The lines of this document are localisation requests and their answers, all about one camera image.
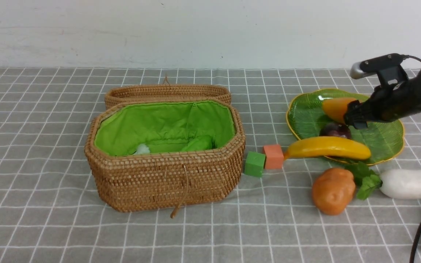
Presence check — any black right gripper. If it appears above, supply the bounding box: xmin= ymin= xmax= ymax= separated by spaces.
xmin=344 ymin=70 xmax=421 ymax=129

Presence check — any orange yellow toy mango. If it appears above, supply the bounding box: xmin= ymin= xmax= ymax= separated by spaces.
xmin=321 ymin=97 xmax=357 ymax=124

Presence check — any dark purple toy plum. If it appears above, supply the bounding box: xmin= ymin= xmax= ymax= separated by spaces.
xmin=319 ymin=122 xmax=352 ymax=140

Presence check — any yellow toy banana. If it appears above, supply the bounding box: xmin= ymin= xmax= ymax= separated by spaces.
xmin=284 ymin=136 xmax=371 ymax=160

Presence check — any white toy radish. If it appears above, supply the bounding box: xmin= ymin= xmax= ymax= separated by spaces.
xmin=346 ymin=162 xmax=421 ymax=200

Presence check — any green glass leaf plate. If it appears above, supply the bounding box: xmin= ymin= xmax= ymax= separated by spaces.
xmin=286 ymin=89 xmax=405 ymax=166

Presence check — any brown toy potato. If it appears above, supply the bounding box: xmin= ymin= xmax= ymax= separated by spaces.
xmin=311 ymin=167 xmax=356 ymax=216

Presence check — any orange foam cube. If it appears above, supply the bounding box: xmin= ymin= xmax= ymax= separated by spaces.
xmin=263 ymin=144 xmax=284 ymax=170

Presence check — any green foam cube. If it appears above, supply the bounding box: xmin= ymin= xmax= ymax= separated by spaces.
xmin=243 ymin=151 xmax=266 ymax=178

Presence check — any woven wicker basket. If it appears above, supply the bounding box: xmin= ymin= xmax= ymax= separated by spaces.
xmin=84 ymin=98 xmax=246 ymax=218

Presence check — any white toy vegetable in basket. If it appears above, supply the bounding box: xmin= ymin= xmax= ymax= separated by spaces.
xmin=133 ymin=144 xmax=150 ymax=155

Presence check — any woven wicker basket lid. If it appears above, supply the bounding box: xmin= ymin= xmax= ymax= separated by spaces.
xmin=104 ymin=77 xmax=232 ymax=109

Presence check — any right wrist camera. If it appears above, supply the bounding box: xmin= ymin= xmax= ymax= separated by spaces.
xmin=349 ymin=53 xmax=408 ymax=87

